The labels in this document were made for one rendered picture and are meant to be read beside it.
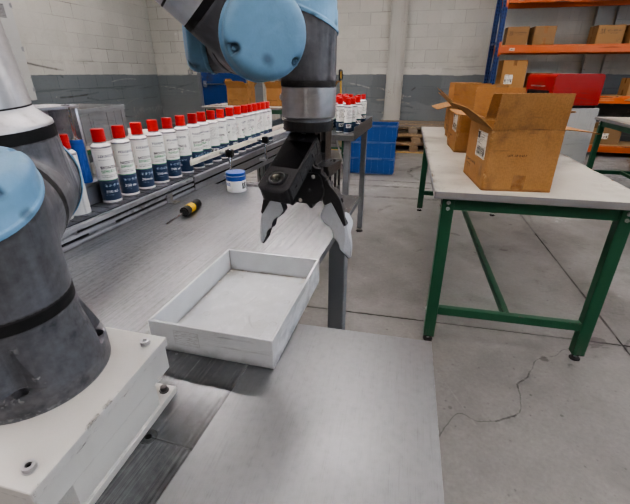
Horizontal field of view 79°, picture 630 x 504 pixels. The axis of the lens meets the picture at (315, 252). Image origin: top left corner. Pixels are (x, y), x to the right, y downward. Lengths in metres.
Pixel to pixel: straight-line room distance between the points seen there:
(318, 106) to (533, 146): 1.32
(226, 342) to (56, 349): 0.22
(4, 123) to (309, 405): 0.47
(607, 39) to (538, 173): 6.03
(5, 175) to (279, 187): 0.27
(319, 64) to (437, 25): 7.48
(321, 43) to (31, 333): 0.45
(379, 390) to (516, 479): 1.11
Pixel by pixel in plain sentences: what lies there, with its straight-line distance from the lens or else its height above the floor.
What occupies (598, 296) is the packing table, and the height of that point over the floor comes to 0.35.
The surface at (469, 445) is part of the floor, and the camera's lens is 1.65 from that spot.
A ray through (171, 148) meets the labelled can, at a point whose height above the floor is 0.99.
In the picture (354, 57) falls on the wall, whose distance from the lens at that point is 8.03.
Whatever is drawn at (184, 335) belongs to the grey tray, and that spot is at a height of 0.86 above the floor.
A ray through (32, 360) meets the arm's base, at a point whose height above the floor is 0.97.
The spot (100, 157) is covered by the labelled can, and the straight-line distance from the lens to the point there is 1.22.
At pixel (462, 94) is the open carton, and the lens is 2.90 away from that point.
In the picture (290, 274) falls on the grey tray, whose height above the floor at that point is 0.84.
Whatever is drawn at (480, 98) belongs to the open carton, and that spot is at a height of 1.09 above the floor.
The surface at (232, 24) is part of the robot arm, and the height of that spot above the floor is 1.25.
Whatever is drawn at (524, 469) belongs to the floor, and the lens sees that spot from 1.66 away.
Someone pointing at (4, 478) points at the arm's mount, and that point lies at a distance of 0.45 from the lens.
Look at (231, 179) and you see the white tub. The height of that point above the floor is 0.88.
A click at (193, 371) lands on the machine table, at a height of 0.83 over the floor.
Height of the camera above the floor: 1.22
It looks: 25 degrees down
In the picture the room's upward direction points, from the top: straight up
